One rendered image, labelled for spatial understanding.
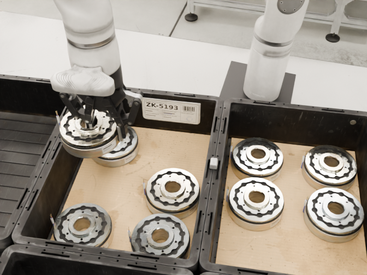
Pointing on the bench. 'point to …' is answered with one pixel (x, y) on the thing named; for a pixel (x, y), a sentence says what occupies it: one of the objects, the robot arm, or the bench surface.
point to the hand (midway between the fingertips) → (107, 129)
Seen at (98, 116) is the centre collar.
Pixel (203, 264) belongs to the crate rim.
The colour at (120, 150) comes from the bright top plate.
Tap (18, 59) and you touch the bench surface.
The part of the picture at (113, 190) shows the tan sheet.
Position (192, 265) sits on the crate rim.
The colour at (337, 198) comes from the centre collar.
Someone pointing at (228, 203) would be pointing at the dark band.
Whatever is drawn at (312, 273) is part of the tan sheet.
